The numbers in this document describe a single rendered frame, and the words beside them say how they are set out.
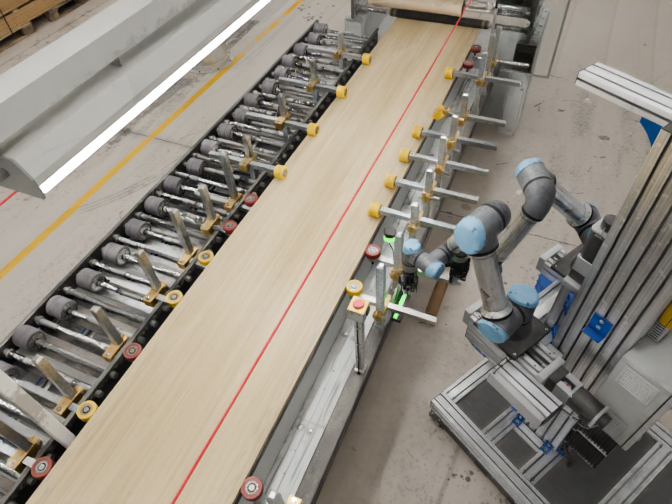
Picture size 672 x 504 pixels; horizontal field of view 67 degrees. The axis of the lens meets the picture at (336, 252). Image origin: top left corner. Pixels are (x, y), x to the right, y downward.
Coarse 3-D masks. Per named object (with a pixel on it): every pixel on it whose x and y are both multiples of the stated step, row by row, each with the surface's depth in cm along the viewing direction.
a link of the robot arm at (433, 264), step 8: (424, 256) 208; (432, 256) 207; (440, 256) 208; (416, 264) 209; (424, 264) 206; (432, 264) 205; (440, 264) 205; (424, 272) 208; (432, 272) 204; (440, 272) 206
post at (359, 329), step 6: (354, 324) 209; (360, 324) 207; (354, 330) 212; (360, 330) 210; (354, 336) 216; (360, 336) 214; (360, 342) 217; (360, 348) 221; (360, 354) 225; (360, 360) 229; (360, 366) 233; (366, 366) 239; (360, 372) 237
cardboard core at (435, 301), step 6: (438, 282) 349; (438, 288) 345; (444, 288) 346; (432, 294) 344; (438, 294) 341; (432, 300) 339; (438, 300) 339; (432, 306) 335; (438, 306) 337; (426, 312) 334; (432, 312) 332
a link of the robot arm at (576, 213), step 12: (516, 168) 206; (528, 168) 200; (540, 168) 199; (528, 180) 198; (552, 180) 202; (564, 192) 209; (564, 204) 211; (576, 204) 214; (588, 204) 220; (564, 216) 221; (576, 216) 217; (588, 216) 217; (600, 216) 222; (576, 228) 223
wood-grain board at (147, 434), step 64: (384, 64) 384; (448, 64) 379; (320, 128) 334; (384, 128) 330; (320, 192) 292; (384, 192) 290; (256, 256) 262; (320, 256) 260; (192, 320) 238; (256, 320) 236; (320, 320) 234; (128, 384) 218; (192, 384) 216; (256, 384) 215; (128, 448) 199; (192, 448) 198; (256, 448) 197
